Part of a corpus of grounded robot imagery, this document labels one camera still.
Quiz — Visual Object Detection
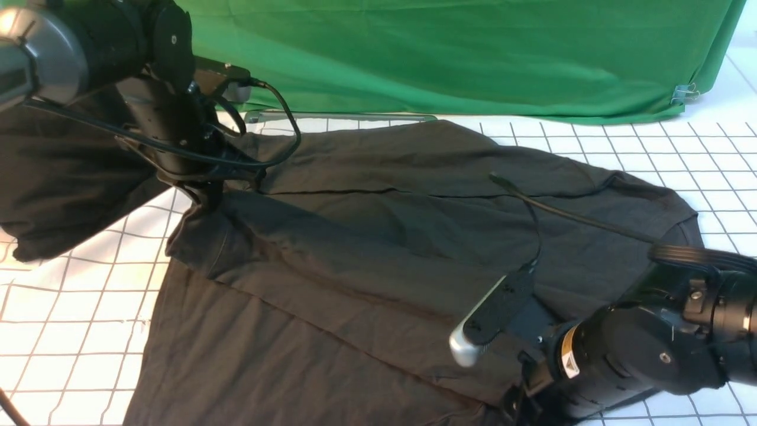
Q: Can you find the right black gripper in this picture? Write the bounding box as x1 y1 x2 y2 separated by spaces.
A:
503 296 586 425

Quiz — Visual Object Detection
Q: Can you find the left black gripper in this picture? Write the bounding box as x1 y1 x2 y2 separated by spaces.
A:
117 75 267 214

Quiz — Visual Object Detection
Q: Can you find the dark gray long-sleeve shirt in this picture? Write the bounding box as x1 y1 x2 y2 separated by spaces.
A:
124 121 703 425

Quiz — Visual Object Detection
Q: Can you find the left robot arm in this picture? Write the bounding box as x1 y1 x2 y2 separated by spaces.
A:
2 1 268 209

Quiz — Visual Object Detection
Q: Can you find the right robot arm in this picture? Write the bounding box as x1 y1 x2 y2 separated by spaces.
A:
500 244 756 425

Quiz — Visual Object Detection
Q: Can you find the pile of black clothes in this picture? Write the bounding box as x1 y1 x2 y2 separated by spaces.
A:
1 106 169 263

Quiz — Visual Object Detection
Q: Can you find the white grid table mat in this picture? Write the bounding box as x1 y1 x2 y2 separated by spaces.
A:
0 112 757 426

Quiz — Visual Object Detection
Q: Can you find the silver binder clip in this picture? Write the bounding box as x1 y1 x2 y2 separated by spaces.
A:
670 83 701 106

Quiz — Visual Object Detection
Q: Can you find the green backdrop cloth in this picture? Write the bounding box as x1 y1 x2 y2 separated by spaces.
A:
179 1 745 124

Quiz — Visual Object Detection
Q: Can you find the left black cable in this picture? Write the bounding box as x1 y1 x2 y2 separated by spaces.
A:
24 77 302 178

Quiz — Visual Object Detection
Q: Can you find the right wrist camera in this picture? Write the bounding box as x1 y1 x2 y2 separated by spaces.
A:
448 263 535 369

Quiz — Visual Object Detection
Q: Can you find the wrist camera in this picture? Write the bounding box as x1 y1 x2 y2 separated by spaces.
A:
448 263 535 369
194 56 252 104

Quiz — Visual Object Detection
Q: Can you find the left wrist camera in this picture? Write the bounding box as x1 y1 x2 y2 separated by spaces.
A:
194 56 252 104

